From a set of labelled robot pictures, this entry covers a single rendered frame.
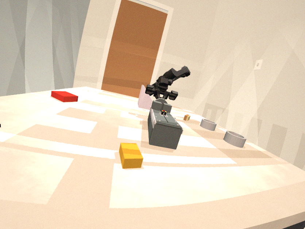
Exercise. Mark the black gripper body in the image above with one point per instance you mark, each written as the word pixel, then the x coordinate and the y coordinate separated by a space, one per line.
pixel 172 96

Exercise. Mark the red rectangular block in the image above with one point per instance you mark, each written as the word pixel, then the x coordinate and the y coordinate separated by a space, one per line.
pixel 64 96

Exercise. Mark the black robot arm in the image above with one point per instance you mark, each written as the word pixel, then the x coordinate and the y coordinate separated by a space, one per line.
pixel 170 76

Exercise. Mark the orange block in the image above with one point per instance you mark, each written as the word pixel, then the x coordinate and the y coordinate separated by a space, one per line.
pixel 130 155

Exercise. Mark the grey short cylinder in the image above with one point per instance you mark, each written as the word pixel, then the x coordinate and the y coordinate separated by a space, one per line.
pixel 234 139
pixel 208 124

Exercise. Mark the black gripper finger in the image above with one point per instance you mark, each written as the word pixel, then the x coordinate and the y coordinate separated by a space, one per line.
pixel 157 94
pixel 165 96

